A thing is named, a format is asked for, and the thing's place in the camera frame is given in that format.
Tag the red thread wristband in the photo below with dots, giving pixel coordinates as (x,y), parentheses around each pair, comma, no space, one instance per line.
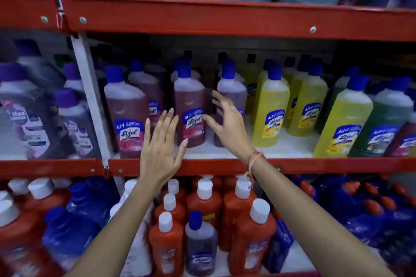
(254,159)

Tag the row of blue bottles orange caps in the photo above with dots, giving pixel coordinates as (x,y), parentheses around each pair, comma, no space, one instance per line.
(367,212)

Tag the person's left forearm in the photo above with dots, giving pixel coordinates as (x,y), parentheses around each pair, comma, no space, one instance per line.
(113,237)

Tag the person's right hand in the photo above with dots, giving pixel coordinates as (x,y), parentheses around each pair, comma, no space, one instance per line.
(234,127)

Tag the row of pink cleaner bottles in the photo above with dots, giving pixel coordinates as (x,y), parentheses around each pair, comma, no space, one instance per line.
(126,108)

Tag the person's left hand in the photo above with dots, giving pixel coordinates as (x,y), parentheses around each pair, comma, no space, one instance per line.
(157,160)

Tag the blue refill pouch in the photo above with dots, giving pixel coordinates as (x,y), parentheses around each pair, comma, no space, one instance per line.
(279,247)

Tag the row of orange bottles white caps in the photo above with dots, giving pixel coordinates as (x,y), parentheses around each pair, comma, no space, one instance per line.
(250,237)

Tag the white shelf upright post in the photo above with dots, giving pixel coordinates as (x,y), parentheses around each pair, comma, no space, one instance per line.
(92,98)

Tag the person's right forearm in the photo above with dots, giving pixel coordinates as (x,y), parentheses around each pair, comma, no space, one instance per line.
(308,221)

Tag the person's left little finger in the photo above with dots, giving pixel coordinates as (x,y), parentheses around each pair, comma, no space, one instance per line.
(147,132)

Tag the person's left middle finger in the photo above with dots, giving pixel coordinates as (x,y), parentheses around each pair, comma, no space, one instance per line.
(169,126)

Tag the maroon cleaner bottle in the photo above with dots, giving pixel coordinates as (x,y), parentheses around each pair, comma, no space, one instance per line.
(406,138)

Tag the short red shelf beam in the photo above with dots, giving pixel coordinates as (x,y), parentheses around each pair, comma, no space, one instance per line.
(48,168)
(26,10)

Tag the large grey bottle purple cap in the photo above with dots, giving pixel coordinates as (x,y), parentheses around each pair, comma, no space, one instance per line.
(39,62)
(74,77)
(78,124)
(24,117)

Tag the small purple bottle blue cap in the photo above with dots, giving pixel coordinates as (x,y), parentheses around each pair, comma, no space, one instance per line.
(201,247)

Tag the lavender cleaner bottle blue cap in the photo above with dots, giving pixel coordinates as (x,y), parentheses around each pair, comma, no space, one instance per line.
(231,88)

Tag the long red shelf beam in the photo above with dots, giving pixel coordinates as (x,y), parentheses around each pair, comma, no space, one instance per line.
(227,17)
(308,165)

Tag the row of large orange bottles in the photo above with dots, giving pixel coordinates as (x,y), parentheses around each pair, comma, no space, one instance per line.
(22,234)

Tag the row of yellow cleaner bottles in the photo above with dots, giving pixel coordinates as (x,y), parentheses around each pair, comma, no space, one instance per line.
(271,104)

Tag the person's left thumb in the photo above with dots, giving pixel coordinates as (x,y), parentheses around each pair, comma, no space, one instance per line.
(182,151)

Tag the person's right thumb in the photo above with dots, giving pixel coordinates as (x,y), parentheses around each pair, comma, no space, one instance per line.
(213,123)

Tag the white bottle white cap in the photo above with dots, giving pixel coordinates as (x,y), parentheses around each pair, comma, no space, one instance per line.
(138,254)

